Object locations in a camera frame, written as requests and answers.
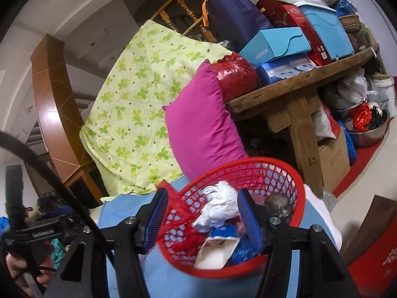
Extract red plastic mesh basket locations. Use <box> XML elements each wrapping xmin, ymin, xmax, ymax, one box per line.
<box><xmin>156</xmin><ymin>156</ymin><xmax>306</xmax><ymax>280</ymax></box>

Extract white tissue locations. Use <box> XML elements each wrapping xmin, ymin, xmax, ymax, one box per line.
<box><xmin>192</xmin><ymin>180</ymin><xmax>239</xmax><ymax>233</ymax></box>

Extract left hand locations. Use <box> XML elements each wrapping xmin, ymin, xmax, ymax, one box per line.
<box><xmin>5</xmin><ymin>241</ymin><xmax>58</xmax><ymax>297</ymax></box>

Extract red shopping bag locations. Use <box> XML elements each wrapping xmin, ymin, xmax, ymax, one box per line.
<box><xmin>349</xmin><ymin>234</ymin><xmax>396</xmax><ymax>297</ymax></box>

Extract blue bed sheet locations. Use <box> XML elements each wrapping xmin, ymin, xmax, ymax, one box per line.
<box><xmin>97</xmin><ymin>173</ymin><xmax>337</xmax><ymax>298</ymax></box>

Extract crumpled silver foil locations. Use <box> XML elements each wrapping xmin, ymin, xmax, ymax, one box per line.
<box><xmin>263</xmin><ymin>193</ymin><xmax>293</xmax><ymax>223</ymax></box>

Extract cardboard box under table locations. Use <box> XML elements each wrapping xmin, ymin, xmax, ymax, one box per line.
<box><xmin>318</xmin><ymin>129</ymin><xmax>350</xmax><ymax>192</ymax></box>

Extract red mesh ribbon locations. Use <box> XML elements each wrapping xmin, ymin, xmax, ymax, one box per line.
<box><xmin>158</xmin><ymin>180</ymin><xmax>205</xmax><ymax>258</ymax></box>

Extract brown wooden pillar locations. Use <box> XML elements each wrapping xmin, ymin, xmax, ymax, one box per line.
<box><xmin>30</xmin><ymin>34</ymin><xmax>103</xmax><ymax>208</ymax></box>

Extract green clover quilt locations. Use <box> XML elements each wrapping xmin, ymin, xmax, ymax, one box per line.
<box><xmin>79</xmin><ymin>20</ymin><xmax>231</xmax><ymax>196</ymax></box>

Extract metal basin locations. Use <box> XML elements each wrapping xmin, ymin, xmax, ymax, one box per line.
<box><xmin>349</xmin><ymin>109</ymin><xmax>390</xmax><ymax>148</ymax></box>

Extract wooden table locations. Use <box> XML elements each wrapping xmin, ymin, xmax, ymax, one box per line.
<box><xmin>226</xmin><ymin>43</ymin><xmax>380</xmax><ymax>198</ymax></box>

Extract magenta pillow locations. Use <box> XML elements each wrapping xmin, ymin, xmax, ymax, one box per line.
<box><xmin>163</xmin><ymin>60</ymin><xmax>248</xmax><ymax>181</ymax></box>

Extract white bucket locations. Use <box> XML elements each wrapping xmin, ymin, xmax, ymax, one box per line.
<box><xmin>371</xmin><ymin>73</ymin><xmax>396</xmax><ymax>118</ymax></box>

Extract blue white tissue pack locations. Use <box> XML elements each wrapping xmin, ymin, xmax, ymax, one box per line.
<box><xmin>256</xmin><ymin>54</ymin><xmax>318</xmax><ymax>87</ymax></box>

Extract red shiny plastic bag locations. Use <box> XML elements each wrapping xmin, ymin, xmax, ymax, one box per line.
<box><xmin>210</xmin><ymin>52</ymin><xmax>259</xmax><ymax>103</ymax></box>

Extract light blue fashion box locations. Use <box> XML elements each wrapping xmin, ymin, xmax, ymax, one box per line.
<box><xmin>239</xmin><ymin>27</ymin><xmax>312</xmax><ymax>67</ymax></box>

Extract blue plastic storage bin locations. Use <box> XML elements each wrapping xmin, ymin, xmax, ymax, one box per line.
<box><xmin>295</xmin><ymin>1</ymin><xmax>355</xmax><ymax>61</ymax></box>

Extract woven basket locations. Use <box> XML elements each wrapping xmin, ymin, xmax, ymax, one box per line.
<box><xmin>339</xmin><ymin>14</ymin><xmax>361</xmax><ymax>33</ymax></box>

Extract red cardboard box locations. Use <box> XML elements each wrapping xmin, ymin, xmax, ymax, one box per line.
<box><xmin>256</xmin><ymin>0</ymin><xmax>333</xmax><ymax>67</ymax></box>

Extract navy blue bag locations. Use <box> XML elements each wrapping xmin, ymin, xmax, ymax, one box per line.
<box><xmin>207</xmin><ymin>0</ymin><xmax>273</xmax><ymax>52</ymax></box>

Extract wooden stair railing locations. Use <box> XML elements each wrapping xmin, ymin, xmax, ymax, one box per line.
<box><xmin>151</xmin><ymin>0</ymin><xmax>220</xmax><ymax>42</ymax></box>

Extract black cable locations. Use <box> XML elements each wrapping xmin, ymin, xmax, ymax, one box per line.
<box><xmin>0</xmin><ymin>131</ymin><xmax>116</xmax><ymax>267</ymax></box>

